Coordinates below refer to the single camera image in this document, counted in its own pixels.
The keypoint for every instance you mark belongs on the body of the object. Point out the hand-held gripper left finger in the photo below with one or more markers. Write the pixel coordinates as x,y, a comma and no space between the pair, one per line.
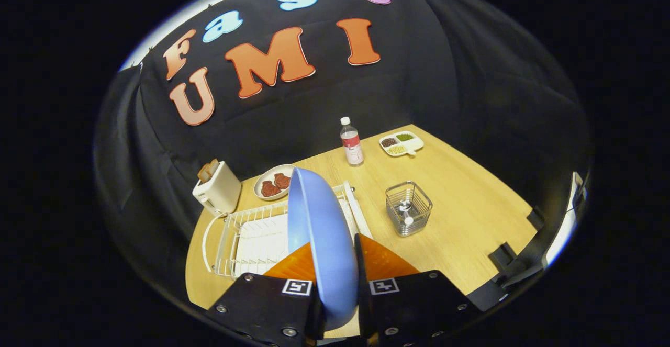
261,305

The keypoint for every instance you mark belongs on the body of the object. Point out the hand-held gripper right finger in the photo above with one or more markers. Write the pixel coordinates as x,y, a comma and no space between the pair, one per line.
361,284

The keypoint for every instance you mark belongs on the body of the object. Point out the blue plate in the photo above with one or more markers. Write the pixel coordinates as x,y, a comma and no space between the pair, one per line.
324,242

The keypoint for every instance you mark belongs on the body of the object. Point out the white round plate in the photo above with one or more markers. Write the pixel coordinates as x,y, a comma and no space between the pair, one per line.
277,169

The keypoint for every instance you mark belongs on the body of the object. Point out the white divided dish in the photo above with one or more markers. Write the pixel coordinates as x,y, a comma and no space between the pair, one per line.
416,145

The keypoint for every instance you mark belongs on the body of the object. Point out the red meat piece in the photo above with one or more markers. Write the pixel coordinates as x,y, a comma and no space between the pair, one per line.
281,180
269,188

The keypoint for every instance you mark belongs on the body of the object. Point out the cream toaster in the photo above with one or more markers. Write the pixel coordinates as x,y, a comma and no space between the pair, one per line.
222,190

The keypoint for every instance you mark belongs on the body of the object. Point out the clear plastic bottle red label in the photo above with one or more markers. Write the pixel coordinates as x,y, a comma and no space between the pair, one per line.
352,150

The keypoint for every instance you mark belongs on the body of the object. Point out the pile of yellow beans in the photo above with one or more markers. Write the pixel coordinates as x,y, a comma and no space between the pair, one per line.
396,149

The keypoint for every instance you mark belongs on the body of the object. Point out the toast slice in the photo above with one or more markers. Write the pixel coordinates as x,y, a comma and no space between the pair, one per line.
204,173
214,166

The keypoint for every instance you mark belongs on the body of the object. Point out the black table clamp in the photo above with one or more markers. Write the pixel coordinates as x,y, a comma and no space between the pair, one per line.
535,217
502,255

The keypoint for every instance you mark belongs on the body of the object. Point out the pile of dark red beans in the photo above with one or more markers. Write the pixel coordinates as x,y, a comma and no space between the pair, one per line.
389,142

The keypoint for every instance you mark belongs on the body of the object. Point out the pile of green beans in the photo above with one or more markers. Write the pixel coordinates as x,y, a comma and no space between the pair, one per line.
404,137

